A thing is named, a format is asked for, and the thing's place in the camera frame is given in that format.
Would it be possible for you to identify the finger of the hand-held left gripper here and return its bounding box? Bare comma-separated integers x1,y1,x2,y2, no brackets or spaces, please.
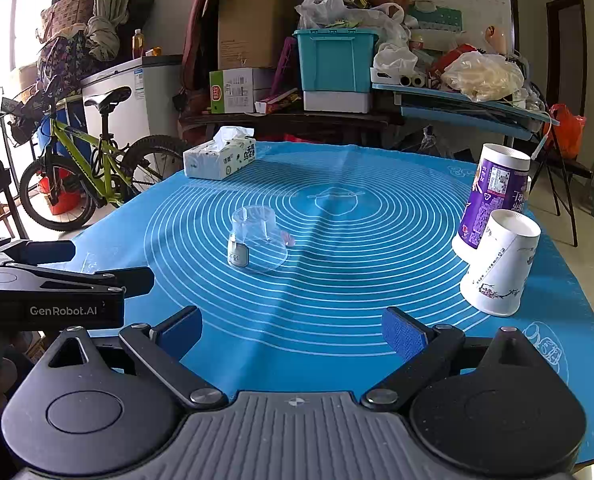
0,262,156,297
0,239,76,267

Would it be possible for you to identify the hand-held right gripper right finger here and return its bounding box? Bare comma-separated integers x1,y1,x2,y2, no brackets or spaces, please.
361,306,540,408

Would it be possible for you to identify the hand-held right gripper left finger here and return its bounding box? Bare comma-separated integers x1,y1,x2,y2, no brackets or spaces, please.
46,306,229,411

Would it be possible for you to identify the clear plastic cup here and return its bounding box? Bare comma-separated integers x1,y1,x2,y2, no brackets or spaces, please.
227,206,289,274

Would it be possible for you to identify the white paper cup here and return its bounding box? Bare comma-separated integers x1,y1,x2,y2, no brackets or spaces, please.
459,210,542,317

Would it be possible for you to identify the purple paper cup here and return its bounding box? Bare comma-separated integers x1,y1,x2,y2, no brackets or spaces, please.
451,143,532,263

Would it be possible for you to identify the red bucket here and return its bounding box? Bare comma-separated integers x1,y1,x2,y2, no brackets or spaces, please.
40,167,95,216

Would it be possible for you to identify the blue silicone mat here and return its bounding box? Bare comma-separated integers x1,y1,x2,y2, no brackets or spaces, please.
52,140,594,480

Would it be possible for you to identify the green bicycle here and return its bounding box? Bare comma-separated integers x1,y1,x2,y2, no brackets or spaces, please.
0,77,198,233

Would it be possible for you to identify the white tissue box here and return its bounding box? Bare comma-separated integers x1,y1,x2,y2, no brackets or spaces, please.
183,126,257,181

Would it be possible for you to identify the white freezer cabinet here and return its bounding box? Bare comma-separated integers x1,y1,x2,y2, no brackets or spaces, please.
80,55,184,161

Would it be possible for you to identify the dark floral bag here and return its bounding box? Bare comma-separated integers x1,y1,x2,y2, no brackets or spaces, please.
37,35,103,92

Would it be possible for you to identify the green and white carton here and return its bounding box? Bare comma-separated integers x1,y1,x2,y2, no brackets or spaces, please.
209,67,278,114

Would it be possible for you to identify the dark wooden table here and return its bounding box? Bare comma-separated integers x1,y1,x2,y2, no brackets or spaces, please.
179,110,403,147

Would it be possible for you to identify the black folding chair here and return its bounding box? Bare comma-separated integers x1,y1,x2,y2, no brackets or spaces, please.
527,145,594,248

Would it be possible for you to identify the light blue table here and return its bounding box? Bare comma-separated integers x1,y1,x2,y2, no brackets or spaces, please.
372,82,560,141

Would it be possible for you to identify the brown patterned bag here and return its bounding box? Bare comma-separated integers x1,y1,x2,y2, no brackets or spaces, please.
37,0,95,46

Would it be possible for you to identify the tied green curtain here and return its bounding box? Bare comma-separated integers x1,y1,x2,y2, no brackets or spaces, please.
86,0,129,63

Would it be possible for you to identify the white storage bin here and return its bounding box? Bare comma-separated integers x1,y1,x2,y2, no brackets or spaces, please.
303,91,373,114

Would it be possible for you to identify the orange plastic bag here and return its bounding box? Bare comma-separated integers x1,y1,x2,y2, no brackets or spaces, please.
544,104,586,160

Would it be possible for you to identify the clear bag of yellow contents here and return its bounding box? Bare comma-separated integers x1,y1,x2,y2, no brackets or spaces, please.
441,51,525,102

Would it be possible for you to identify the small white plastic bag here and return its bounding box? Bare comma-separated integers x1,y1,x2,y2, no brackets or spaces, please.
373,42,418,77

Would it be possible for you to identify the teal storage bin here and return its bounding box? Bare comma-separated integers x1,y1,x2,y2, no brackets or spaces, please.
293,28,380,95

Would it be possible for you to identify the large cardboard box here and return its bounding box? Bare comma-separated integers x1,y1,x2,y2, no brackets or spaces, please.
218,0,298,70

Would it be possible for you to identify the dark wooden door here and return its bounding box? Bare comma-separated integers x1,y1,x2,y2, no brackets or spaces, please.
546,0,588,116

